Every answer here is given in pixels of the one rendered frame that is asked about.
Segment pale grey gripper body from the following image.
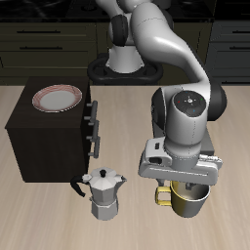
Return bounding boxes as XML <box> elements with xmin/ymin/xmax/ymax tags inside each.
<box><xmin>138</xmin><ymin>152</ymin><xmax>225</xmax><ymax>187</ymax></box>

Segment flat black base plate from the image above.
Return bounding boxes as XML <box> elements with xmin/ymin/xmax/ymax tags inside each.
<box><xmin>87</xmin><ymin>53</ymin><xmax>164</xmax><ymax>82</ymax></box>

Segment white plate with red rim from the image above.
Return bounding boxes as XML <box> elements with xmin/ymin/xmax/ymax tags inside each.
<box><xmin>31</xmin><ymin>83</ymin><xmax>83</xmax><ymax>113</ymax></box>

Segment dark wooden cabinet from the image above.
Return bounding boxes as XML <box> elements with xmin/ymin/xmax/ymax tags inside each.
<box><xmin>4</xmin><ymin>76</ymin><xmax>102</xmax><ymax>184</ymax></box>

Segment dark kitchen cupboards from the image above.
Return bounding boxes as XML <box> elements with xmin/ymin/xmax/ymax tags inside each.
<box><xmin>0</xmin><ymin>0</ymin><xmax>250</xmax><ymax>87</ymax></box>

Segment silver moka pot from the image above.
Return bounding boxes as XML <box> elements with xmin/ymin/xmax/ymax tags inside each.
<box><xmin>69</xmin><ymin>166</ymin><xmax>128</xmax><ymax>222</ymax></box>

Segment yellow mug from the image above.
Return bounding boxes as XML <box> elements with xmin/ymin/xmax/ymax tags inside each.
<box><xmin>154</xmin><ymin>180</ymin><xmax>212</xmax><ymax>219</ymax></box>

